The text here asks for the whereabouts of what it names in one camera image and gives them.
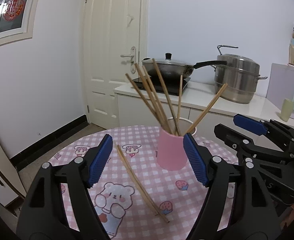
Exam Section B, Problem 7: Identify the window with red decorations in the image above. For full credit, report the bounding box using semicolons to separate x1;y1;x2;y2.
0;0;38;46

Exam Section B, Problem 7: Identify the pink checkered tablecloth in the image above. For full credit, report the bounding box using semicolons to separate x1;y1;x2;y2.
48;125;239;240

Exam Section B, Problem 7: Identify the wooden chopstick four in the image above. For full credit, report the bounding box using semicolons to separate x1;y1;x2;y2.
152;59;177;132

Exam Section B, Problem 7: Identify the white cutting board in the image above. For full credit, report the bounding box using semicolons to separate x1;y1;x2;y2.
266;63;294;109

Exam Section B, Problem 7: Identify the black wok with lid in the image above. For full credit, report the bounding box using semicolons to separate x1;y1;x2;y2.
142;53;227;79

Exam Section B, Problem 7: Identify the stainless steel steamer pot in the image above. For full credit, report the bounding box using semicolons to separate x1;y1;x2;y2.
213;53;267;104

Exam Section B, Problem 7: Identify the pink paper cup holder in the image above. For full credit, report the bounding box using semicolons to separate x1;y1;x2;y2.
156;118;193;171

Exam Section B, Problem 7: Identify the black induction cooker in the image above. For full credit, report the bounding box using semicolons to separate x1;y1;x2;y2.
131;76;192;97

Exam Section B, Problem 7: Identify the silver door handle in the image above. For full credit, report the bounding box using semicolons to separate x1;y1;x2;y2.
120;46;137;74

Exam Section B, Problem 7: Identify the wooden chopstick seven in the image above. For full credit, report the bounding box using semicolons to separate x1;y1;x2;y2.
115;145;159;215

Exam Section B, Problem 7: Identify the wooden chopstick eight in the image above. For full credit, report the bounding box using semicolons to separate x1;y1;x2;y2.
117;147;170;223

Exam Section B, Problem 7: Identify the pale green cup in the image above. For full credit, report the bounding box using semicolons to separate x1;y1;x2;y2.
280;98;294;122

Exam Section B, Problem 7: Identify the wooden chopstick five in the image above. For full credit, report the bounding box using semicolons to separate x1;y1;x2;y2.
176;75;183;136

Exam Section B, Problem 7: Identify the wooden chopstick two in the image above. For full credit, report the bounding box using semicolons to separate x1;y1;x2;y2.
135;63;167;131

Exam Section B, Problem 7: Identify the white kitchen counter cabinet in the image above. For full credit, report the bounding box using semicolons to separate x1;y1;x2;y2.
113;81;294;153

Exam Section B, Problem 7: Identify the white brown side cabinet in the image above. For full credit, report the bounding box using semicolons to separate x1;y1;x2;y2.
0;145;27;210

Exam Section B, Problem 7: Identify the wooden chopstick three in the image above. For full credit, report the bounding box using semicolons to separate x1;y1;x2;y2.
142;66;172;134

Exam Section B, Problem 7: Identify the wooden chopstick six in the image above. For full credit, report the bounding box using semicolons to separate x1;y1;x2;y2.
184;83;228;134

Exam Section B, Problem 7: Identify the white panel door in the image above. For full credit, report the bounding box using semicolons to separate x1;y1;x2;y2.
82;0;145;128

